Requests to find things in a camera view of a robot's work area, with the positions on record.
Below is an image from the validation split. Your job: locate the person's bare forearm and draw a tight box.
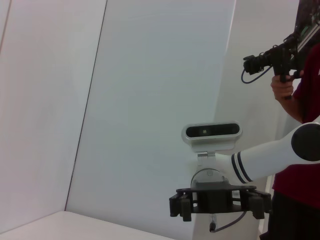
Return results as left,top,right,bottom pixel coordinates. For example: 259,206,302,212
274,93,311,124

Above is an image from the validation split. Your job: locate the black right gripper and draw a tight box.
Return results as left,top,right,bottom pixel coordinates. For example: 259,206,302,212
169,184,273,223

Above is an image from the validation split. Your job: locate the thin blue camera cable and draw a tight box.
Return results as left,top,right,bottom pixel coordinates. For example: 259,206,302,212
241,65,270,85

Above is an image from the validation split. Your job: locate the right gripper cable with plug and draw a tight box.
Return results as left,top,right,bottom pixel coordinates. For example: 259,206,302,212
208,211,254,235

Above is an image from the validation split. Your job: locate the black frame with aluminium rail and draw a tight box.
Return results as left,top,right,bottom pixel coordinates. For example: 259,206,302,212
293,0,320,55

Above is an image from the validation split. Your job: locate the person in red shirt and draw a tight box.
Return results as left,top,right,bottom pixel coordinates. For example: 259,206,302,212
259,42,320,240

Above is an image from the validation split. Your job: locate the black handheld camera rig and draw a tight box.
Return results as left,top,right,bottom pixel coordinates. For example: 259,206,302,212
243,23,307,100

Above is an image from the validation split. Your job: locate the person's bare hand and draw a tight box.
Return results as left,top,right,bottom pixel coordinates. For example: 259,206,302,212
271,69,305,101

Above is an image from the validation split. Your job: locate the right wrist camera mount bracket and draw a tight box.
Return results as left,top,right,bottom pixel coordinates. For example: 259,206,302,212
196,151,217,168

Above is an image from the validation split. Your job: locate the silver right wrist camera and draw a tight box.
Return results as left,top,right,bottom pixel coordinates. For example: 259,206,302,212
181,121,243,153

